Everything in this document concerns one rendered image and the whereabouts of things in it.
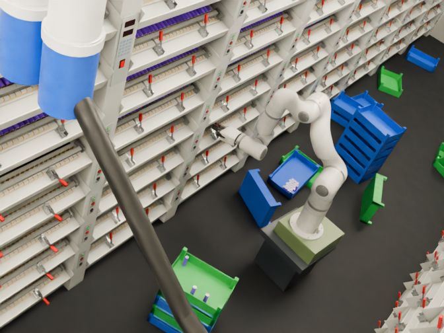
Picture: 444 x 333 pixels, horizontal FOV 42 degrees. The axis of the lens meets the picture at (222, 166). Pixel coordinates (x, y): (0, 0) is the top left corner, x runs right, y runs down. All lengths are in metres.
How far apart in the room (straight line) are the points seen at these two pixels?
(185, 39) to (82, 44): 1.73
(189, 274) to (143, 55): 1.11
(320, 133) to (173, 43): 0.88
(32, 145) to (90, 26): 1.43
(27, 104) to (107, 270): 1.43
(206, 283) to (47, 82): 2.19
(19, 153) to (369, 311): 2.24
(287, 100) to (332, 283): 1.24
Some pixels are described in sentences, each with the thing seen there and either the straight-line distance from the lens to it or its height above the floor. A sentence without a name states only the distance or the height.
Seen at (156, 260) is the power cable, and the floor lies 1.98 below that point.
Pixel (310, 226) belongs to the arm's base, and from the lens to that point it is 3.07.
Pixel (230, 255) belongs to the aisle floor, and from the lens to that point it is 3.34.
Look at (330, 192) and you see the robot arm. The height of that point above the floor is 0.75.
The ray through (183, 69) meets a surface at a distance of 2.50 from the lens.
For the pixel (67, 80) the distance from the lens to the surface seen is 0.65.
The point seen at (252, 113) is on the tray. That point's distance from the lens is 3.45.
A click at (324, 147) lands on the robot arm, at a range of 2.80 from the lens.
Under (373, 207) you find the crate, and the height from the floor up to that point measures 0.16.
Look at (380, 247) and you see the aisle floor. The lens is 3.87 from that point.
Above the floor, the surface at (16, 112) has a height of 1.32.
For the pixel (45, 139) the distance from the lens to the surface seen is 2.05.
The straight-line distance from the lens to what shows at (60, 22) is 0.62.
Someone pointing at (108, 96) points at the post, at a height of 1.23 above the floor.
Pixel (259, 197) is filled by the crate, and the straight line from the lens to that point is 3.50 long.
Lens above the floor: 2.53
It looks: 42 degrees down
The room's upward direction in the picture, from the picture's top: 22 degrees clockwise
